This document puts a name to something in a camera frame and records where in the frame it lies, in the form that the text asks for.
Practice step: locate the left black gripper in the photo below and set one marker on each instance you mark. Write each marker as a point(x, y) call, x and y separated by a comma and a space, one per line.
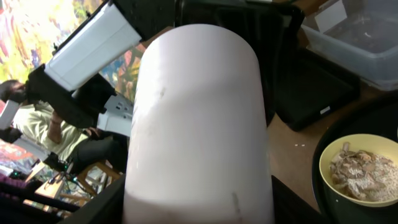
point(80, 107)

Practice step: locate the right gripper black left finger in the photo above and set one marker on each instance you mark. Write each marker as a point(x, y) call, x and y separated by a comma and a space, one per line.
point(105, 208)

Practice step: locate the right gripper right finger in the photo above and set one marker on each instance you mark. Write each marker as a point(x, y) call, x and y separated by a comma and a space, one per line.
point(289, 208)

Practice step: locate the food scraps and rice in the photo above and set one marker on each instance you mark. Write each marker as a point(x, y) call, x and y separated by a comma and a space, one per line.
point(363, 175)

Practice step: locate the yellow bowl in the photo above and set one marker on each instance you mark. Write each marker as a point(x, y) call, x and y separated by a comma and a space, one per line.
point(368, 142)

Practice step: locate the pink cup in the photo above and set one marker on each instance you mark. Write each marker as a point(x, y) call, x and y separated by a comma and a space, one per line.
point(198, 150)

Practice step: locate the wooden stool background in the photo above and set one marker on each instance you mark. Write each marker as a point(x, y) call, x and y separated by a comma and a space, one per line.
point(97, 177)

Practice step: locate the seated person background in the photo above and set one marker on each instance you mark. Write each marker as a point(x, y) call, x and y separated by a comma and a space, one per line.
point(82, 147)

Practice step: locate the black rectangular tray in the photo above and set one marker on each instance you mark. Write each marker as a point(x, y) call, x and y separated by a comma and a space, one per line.
point(298, 85)

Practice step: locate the round black serving tray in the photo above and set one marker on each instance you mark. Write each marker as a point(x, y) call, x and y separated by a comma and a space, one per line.
point(378, 117)

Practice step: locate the clear plastic bin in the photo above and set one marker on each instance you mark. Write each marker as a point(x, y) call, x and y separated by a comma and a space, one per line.
point(358, 35)

